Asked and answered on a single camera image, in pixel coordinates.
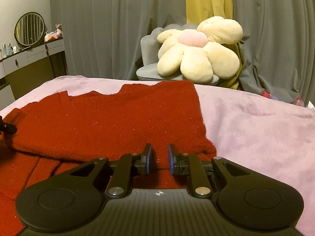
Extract red knit cardigan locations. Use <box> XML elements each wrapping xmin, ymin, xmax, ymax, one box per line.
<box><xmin>1</xmin><ymin>81</ymin><xmax>216</xmax><ymax>235</ymax></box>

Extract grey shell chair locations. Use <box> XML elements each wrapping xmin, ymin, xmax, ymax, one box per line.
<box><xmin>137</xmin><ymin>24</ymin><xmax>215</xmax><ymax>84</ymax></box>

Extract grey dressing table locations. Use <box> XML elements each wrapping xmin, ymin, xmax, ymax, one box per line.
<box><xmin>1</xmin><ymin>39</ymin><xmax>67</xmax><ymax>100</ymax></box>

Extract grey curtain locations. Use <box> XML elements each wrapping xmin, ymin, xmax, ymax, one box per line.
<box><xmin>50</xmin><ymin>0</ymin><xmax>314</xmax><ymax>102</ymax></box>

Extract round black framed mirror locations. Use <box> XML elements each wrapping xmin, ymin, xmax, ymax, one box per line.
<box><xmin>14</xmin><ymin>12</ymin><xmax>46</xmax><ymax>47</ymax></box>

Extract cream flower plush cushion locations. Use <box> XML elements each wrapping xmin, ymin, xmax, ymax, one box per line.
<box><xmin>157</xmin><ymin>16</ymin><xmax>243</xmax><ymax>84</ymax></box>

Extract pink plush bedspread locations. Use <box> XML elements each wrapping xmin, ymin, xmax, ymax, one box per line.
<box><xmin>1</xmin><ymin>76</ymin><xmax>314</xmax><ymax>235</ymax></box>

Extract pink plush toy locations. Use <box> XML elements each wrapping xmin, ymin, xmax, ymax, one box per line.
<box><xmin>56</xmin><ymin>24</ymin><xmax>63</xmax><ymax>39</ymax></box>

